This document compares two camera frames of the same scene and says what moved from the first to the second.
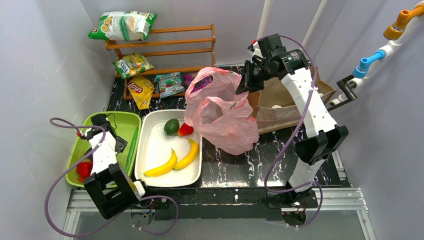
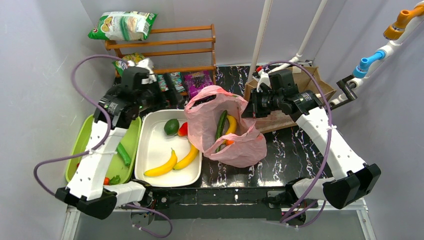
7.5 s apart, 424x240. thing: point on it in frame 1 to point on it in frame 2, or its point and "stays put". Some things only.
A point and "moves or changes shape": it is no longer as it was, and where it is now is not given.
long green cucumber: (132, 147) to (220, 128)
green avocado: (171, 127) stays put
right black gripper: (249, 77) to (251, 105)
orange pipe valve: (395, 30) stays put
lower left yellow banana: (165, 168) stays put
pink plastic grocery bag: (224, 118) moves or changes shape
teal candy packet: (170, 84) stays put
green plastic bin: (126, 125) stays put
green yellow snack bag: (131, 64) stays put
